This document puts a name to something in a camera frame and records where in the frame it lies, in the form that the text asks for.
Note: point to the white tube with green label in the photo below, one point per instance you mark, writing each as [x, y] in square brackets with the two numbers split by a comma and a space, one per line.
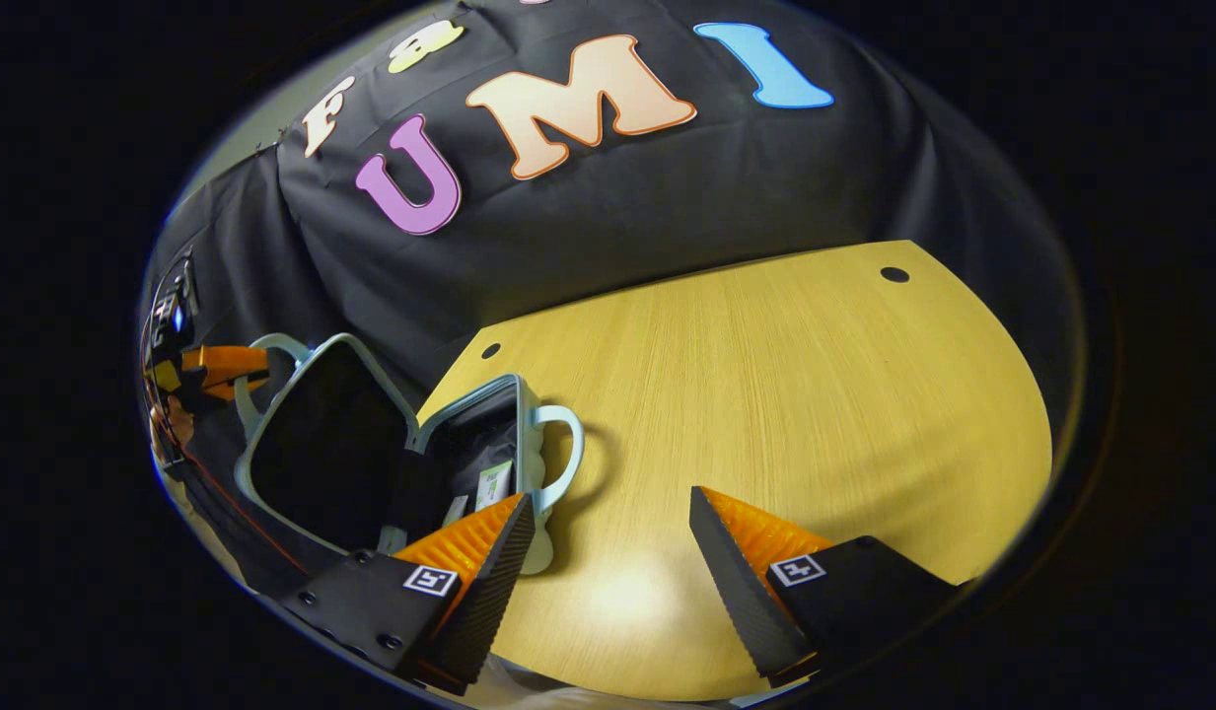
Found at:
[494, 485]

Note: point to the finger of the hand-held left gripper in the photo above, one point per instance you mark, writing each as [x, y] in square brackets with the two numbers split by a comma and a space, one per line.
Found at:
[223, 363]

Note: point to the small pale blue suitcase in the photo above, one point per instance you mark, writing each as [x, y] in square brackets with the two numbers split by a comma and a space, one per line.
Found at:
[321, 463]

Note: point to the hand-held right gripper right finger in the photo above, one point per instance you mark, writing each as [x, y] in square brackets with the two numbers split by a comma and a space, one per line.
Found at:
[736, 592]

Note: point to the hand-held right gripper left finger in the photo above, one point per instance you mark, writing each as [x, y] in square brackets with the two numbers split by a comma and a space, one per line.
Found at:
[494, 592]

